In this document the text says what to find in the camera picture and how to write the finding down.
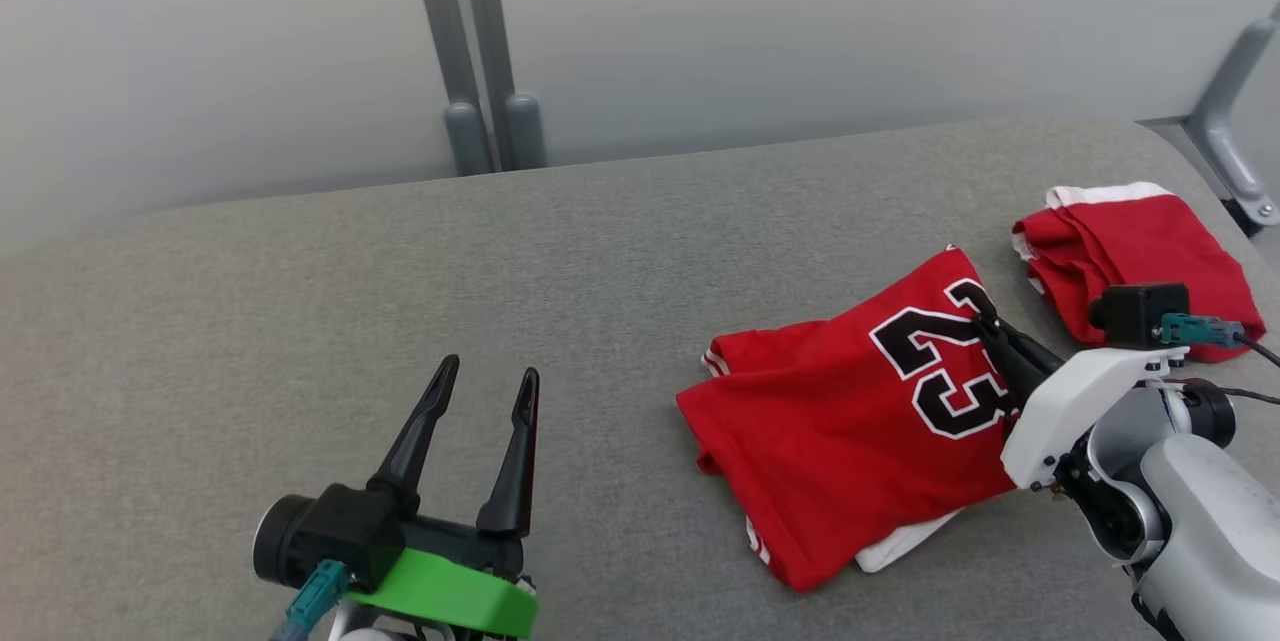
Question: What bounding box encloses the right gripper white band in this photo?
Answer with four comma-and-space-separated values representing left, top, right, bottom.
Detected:
980, 316, 1189, 492

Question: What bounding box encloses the red shorts white band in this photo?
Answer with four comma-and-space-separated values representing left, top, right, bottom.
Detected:
1010, 181, 1267, 364

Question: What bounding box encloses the grey metal bracket right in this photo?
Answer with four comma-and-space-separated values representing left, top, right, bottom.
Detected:
1185, 1, 1280, 227

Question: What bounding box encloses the thin black cable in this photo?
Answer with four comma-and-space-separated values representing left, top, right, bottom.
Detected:
1185, 381, 1280, 404
1235, 331, 1280, 368

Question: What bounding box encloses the red jersey number 23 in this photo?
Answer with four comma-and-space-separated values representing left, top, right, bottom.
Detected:
676, 243, 1031, 594

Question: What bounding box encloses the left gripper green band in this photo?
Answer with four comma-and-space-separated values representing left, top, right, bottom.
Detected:
345, 354, 541, 638

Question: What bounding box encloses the grey metal partition post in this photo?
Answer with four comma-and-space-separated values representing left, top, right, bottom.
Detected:
405, 0, 493, 177
457, 0, 548, 172

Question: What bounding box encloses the teal cable connector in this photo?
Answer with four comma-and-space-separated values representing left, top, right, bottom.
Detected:
1160, 313, 1247, 349
268, 559, 351, 641

